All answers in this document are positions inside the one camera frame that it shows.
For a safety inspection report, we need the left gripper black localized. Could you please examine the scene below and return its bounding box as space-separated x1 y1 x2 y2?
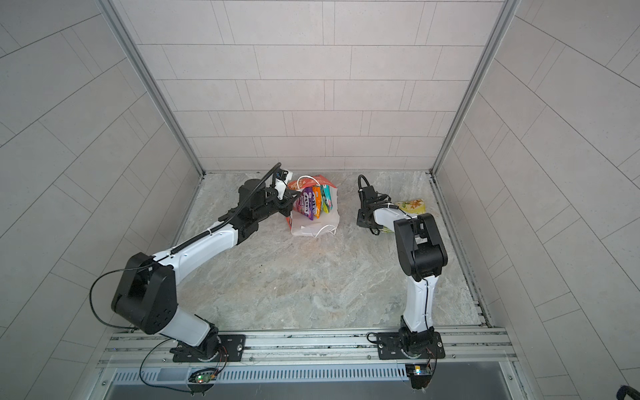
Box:
252 189 302 223

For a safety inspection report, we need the yellow snack packet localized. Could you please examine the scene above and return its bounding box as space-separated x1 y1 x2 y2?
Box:
396 199 427 216

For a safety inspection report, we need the red paper gift bag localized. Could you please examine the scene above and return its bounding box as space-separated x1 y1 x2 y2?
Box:
287 175 340 238

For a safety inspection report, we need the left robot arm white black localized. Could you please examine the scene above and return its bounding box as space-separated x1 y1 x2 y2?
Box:
111 168 298 362

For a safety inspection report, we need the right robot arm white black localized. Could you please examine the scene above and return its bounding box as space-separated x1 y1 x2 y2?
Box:
357 175 448 360

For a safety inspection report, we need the teal snack packet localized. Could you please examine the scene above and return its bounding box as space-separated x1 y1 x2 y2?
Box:
321 185 333 213

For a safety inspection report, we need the purple snack packet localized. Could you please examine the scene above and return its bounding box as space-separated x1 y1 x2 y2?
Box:
293 187 315 221

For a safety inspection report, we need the orange snack packet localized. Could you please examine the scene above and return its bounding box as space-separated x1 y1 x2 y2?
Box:
312 186 323 218

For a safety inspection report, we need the left circuit board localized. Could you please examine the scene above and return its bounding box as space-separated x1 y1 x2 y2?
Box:
188 368 220 385

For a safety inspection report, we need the circuit board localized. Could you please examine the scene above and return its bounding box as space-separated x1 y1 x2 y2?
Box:
405 363 434 390
188 368 220 385

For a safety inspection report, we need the right circuit board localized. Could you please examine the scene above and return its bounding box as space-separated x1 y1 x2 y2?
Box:
405 363 434 390

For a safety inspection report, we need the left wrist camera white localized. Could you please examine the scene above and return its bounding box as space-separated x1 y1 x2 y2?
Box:
273 168 292 200

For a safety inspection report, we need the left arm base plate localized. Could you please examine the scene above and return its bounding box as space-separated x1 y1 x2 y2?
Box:
169 334 246 363

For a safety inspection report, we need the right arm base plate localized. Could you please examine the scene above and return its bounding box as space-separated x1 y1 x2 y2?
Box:
374 329 446 360

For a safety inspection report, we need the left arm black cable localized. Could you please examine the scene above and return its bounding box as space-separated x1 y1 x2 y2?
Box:
88 162 283 331

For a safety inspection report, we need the aluminium mounting rail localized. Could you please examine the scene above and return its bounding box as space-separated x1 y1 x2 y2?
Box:
98 326 518 368

